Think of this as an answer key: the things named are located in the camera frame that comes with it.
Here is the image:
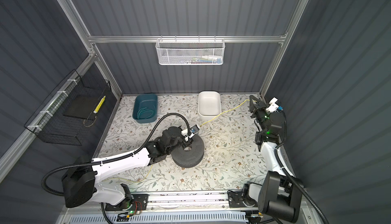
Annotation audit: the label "yellow cable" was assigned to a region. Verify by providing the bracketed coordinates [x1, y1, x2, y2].
[105, 99, 256, 184]

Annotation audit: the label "grey perforated cable spool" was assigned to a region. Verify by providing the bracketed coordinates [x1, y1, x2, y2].
[171, 135, 205, 168]

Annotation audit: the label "items in white basket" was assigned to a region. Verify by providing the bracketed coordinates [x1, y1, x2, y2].
[179, 55, 223, 65]

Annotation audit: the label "black wire wall basket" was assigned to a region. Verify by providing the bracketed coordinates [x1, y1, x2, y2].
[24, 70, 112, 146]

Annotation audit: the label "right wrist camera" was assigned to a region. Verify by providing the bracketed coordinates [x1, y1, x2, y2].
[266, 97, 283, 113]

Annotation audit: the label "teal plastic tub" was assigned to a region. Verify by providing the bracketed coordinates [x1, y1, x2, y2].
[132, 94, 158, 124]

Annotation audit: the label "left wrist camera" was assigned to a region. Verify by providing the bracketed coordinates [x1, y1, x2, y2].
[181, 125, 200, 138]

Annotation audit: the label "black flat pad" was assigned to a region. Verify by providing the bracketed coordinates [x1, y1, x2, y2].
[63, 95, 99, 120]

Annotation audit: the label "white plastic tub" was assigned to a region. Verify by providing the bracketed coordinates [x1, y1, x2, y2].
[198, 91, 222, 121]

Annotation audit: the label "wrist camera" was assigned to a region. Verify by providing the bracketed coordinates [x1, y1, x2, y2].
[266, 97, 283, 113]
[181, 125, 200, 138]

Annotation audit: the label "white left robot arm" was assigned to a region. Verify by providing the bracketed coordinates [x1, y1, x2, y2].
[62, 127, 199, 208]

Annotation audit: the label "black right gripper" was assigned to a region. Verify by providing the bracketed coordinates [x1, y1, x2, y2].
[250, 96, 270, 134]

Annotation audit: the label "white wire wall basket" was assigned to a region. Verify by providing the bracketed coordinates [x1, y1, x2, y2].
[155, 40, 226, 66]

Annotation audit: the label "green cable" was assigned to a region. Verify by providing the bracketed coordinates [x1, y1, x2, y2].
[136, 107, 156, 120]

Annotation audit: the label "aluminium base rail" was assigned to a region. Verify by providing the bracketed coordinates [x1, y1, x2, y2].
[64, 188, 309, 224]

